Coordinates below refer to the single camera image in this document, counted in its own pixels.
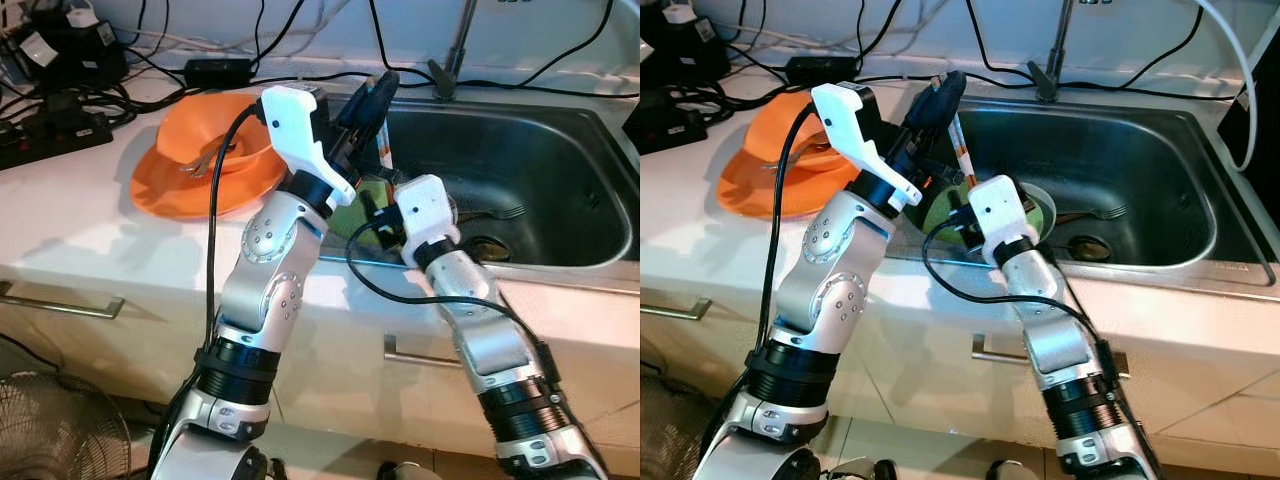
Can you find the translucent round bowl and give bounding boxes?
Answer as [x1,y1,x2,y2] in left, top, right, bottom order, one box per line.
[1015,180,1058,241]

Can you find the silver fork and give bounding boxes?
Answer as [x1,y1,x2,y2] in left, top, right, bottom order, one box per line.
[1055,205,1129,226]
[775,140,839,179]
[460,203,528,226]
[180,140,241,179]

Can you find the stainless steel sink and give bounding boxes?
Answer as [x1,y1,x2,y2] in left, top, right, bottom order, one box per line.
[880,95,1280,301]
[320,95,641,291]

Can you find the floor fan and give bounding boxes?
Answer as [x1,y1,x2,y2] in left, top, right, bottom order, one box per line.
[640,375,716,480]
[0,372,131,480]

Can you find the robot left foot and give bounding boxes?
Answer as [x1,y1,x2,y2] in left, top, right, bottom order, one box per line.
[830,458,896,480]
[240,448,291,480]

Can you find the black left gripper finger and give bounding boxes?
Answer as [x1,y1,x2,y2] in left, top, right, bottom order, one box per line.
[905,125,956,161]
[915,70,967,131]
[344,120,387,163]
[346,69,402,132]

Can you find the black charger box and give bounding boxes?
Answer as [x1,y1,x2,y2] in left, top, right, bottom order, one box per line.
[20,10,129,93]
[640,5,731,86]

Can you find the steel drawer handle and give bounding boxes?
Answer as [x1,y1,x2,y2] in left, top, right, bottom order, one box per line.
[384,335,461,371]
[972,335,1051,369]
[0,282,126,321]
[640,300,701,323]

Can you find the white hose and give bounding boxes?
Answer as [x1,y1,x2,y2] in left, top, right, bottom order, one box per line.
[1195,0,1259,173]

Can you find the orange plate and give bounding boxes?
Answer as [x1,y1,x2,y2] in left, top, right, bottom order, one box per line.
[130,140,291,221]
[716,140,861,221]

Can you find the black power adapter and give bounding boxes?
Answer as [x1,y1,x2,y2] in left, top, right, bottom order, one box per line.
[183,58,253,87]
[785,55,859,86]

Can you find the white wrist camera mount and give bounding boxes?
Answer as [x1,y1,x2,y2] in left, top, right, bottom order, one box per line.
[810,82,923,209]
[393,175,463,269]
[260,85,359,209]
[968,175,1041,266]

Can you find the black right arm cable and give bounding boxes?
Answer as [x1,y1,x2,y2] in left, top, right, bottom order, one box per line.
[345,220,556,386]
[921,212,1119,381]

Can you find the green plate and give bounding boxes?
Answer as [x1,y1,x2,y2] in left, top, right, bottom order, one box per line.
[920,178,1001,251]
[330,175,401,241]

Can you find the steel faucet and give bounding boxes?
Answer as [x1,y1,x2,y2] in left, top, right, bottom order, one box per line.
[1030,0,1076,101]
[428,0,481,101]

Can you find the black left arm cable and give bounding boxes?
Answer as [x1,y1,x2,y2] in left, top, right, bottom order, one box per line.
[752,103,819,351]
[203,103,266,351]

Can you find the sink drain strainer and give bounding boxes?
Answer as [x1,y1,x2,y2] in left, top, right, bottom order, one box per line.
[468,235,513,266]
[1065,235,1111,264]

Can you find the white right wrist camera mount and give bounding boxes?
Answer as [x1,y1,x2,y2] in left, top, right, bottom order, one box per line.
[393,175,463,269]
[968,175,1041,266]

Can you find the orange bowl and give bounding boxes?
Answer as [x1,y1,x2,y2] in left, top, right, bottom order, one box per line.
[742,90,851,191]
[155,92,288,193]

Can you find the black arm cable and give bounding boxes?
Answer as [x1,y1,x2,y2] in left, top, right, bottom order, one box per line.
[752,103,819,351]
[203,103,266,351]
[345,220,556,386]
[921,212,1119,381]

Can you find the white kitchen cabinet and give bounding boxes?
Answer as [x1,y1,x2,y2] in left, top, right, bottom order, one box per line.
[0,262,641,471]
[640,290,1280,476]

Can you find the black power strip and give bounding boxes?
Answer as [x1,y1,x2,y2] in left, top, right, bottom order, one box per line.
[0,105,113,171]
[640,95,711,156]

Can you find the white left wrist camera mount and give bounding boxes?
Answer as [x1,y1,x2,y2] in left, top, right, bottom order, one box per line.
[810,82,923,209]
[260,85,359,209]

